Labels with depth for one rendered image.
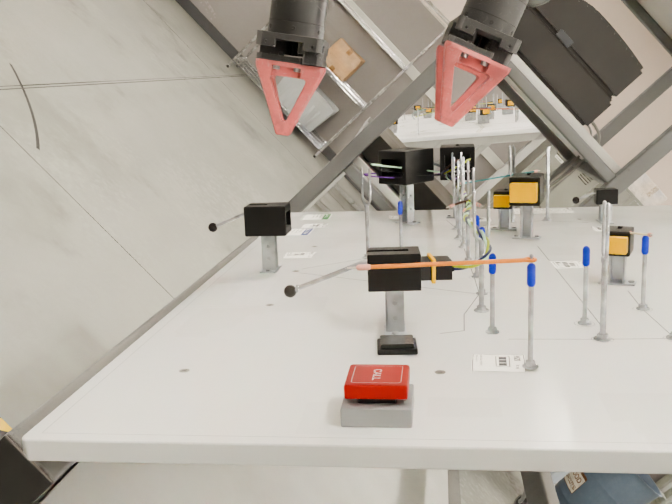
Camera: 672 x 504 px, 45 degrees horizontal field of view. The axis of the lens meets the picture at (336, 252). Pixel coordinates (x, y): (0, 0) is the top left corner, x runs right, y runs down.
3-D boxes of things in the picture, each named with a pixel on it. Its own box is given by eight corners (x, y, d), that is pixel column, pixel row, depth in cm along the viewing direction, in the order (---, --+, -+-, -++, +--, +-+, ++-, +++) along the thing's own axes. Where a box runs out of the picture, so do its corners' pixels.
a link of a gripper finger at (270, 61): (318, 136, 88) (330, 49, 86) (313, 141, 81) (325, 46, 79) (256, 127, 88) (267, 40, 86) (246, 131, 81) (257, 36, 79)
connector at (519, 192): (537, 201, 132) (537, 182, 132) (536, 203, 130) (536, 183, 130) (511, 200, 134) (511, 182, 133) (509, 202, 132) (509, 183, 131)
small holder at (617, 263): (641, 272, 109) (643, 220, 108) (633, 288, 102) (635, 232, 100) (605, 270, 111) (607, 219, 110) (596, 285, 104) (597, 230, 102)
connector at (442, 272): (405, 274, 87) (405, 256, 87) (449, 273, 88) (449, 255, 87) (408, 281, 85) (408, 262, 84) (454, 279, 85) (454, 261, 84)
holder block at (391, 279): (368, 282, 89) (367, 247, 88) (419, 281, 88) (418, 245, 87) (368, 292, 84) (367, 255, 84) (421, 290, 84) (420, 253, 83)
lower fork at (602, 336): (613, 342, 81) (618, 202, 78) (595, 342, 81) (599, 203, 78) (609, 336, 83) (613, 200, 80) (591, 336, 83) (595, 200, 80)
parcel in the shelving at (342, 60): (317, 57, 754) (339, 35, 747) (322, 58, 794) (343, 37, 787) (341, 83, 757) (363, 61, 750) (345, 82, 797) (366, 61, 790)
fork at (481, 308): (473, 313, 93) (473, 191, 90) (472, 308, 95) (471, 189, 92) (491, 312, 93) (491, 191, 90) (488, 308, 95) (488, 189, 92)
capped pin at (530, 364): (518, 365, 75) (519, 253, 73) (532, 363, 76) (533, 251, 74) (528, 370, 74) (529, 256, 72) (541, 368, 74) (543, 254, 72)
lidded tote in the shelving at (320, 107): (267, 89, 765) (291, 65, 758) (274, 88, 805) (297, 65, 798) (311, 136, 771) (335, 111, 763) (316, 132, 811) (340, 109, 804)
